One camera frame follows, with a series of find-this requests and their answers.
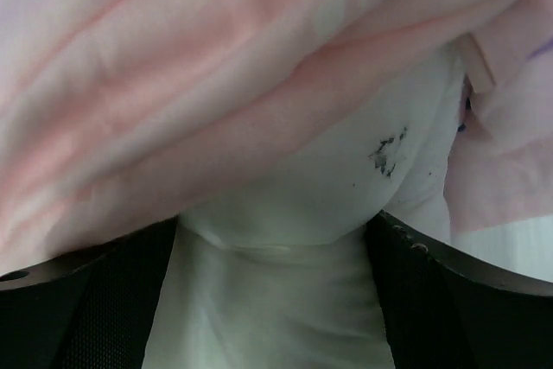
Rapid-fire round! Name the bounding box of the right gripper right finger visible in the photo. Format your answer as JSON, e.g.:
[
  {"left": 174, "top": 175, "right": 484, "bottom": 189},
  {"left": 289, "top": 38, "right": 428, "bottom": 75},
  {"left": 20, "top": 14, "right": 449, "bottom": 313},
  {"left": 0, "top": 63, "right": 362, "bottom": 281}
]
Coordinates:
[{"left": 365, "top": 212, "right": 552, "bottom": 369}]

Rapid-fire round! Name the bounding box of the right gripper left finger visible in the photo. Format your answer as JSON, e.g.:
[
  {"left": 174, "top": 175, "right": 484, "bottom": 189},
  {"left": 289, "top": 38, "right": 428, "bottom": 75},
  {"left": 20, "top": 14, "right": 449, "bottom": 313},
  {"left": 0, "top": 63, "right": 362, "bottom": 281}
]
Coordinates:
[{"left": 1, "top": 219, "right": 176, "bottom": 369}]

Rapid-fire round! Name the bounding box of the white pillow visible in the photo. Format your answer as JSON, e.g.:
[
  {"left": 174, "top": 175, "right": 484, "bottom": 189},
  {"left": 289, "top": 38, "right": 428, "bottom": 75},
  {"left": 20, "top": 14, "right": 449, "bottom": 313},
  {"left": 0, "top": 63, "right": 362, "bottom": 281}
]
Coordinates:
[{"left": 143, "top": 45, "right": 552, "bottom": 368}]

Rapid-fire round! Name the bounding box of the purple princess print pillowcase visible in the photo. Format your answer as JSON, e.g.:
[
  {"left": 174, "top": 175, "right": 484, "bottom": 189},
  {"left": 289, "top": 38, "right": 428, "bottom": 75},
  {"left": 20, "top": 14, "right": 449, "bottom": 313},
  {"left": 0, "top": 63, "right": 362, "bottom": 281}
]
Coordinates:
[{"left": 1, "top": 0, "right": 552, "bottom": 274}]

